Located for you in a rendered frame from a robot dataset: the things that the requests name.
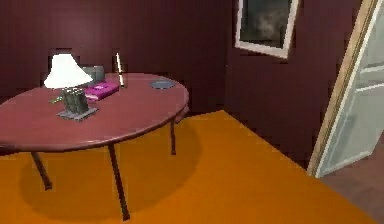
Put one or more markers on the round reddish wooden table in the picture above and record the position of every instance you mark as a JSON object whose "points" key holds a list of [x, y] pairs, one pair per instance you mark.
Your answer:
{"points": [[133, 113]]}

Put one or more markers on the grey box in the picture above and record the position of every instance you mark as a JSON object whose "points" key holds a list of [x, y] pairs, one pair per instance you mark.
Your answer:
{"points": [[95, 72]]}

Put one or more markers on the magenta book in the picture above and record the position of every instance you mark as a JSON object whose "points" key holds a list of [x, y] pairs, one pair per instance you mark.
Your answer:
{"points": [[100, 90]]}

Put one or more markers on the white framed dark picture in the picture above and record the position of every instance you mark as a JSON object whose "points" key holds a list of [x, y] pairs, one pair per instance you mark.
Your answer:
{"points": [[266, 23]]}

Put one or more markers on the white shade table lamp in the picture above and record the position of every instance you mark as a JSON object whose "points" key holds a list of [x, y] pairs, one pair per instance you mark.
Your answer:
{"points": [[68, 75]]}

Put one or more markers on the white slim candle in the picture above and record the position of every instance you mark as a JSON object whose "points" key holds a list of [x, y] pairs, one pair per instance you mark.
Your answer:
{"points": [[120, 71]]}

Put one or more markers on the white glass panel door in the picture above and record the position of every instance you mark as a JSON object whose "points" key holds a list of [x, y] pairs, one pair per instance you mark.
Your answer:
{"points": [[356, 96]]}

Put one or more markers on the grey round plate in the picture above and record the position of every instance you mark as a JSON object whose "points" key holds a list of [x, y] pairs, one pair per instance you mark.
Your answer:
{"points": [[162, 84]]}

